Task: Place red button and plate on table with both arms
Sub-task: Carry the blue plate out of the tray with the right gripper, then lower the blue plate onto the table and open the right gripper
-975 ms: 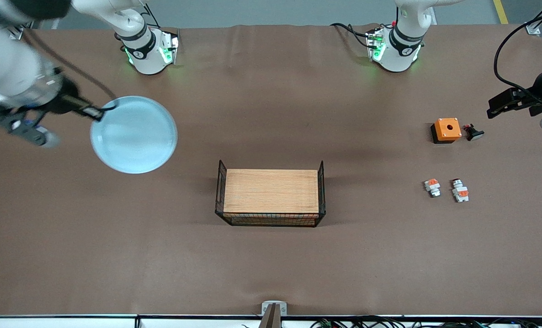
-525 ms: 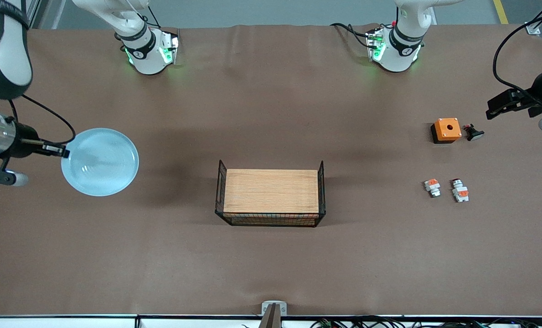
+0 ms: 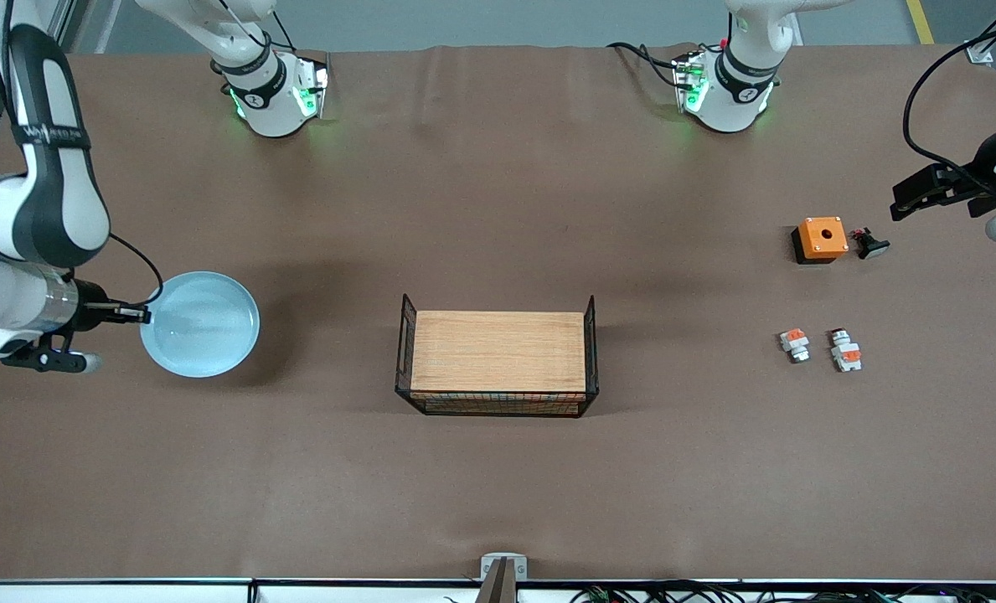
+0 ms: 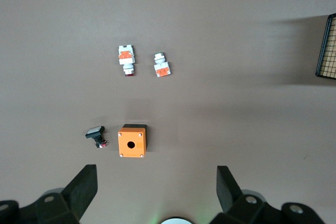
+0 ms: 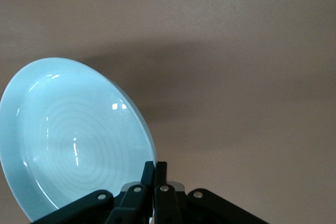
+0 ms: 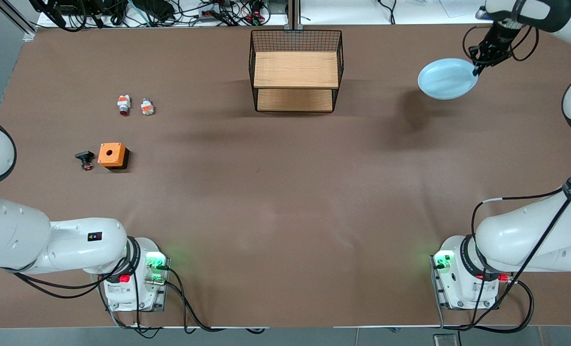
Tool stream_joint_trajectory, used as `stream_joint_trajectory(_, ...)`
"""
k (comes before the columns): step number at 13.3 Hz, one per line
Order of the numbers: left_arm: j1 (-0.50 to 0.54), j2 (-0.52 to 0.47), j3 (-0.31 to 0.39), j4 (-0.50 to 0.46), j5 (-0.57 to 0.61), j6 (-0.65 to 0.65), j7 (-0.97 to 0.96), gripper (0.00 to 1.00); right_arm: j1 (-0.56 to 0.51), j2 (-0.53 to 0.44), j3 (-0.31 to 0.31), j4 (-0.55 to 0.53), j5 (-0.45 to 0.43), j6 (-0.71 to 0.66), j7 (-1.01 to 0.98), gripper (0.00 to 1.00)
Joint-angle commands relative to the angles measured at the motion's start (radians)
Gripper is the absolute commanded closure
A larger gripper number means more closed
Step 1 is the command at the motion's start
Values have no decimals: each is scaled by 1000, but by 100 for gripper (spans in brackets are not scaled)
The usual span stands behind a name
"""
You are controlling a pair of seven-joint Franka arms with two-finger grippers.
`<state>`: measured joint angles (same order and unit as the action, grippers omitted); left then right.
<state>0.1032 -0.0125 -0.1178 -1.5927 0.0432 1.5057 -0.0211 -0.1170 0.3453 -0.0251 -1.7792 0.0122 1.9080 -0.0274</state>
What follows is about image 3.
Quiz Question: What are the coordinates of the brown paper table cover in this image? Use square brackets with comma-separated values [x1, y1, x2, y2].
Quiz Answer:
[0, 42, 996, 583]

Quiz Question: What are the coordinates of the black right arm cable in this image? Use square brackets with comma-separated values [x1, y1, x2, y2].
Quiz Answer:
[0, 0, 165, 307]

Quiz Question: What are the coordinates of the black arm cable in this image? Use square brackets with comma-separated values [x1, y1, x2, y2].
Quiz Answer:
[0, 0, 165, 307]
[903, 0, 996, 173]

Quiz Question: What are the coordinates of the orange button enclosure box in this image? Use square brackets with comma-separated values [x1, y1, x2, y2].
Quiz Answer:
[791, 217, 849, 265]

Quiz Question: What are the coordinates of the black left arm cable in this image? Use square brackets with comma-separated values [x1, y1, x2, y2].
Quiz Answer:
[903, 0, 996, 173]

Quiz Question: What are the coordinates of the grey metal edge bracket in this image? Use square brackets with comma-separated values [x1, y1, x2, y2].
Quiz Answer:
[474, 553, 529, 603]

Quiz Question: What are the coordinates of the black wire wooden-top rack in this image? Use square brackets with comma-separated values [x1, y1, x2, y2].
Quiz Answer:
[395, 293, 599, 418]

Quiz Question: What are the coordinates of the black cable bundle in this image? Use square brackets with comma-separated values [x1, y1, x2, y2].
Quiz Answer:
[443, 580, 996, 603]

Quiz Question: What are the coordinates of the black base power cable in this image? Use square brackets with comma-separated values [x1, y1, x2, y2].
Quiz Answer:
[606, 42, 684, 89]

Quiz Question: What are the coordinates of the white table edge rail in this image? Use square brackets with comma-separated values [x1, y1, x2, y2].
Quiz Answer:
[0, 580, 996, 603]

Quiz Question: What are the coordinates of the aluminium profile frame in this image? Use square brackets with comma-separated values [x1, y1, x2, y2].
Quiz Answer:
[44, 0, 75, 53]

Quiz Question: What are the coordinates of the light blue round plate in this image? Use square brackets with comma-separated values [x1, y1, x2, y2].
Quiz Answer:
[140, 271, 261, 379]

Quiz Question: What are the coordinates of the metal base connector bracket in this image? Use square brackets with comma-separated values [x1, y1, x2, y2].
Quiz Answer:
[292, 55, 331, 118]

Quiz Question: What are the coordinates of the black push button head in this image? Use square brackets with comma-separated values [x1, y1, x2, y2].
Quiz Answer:
[851, 228, 890, 260]

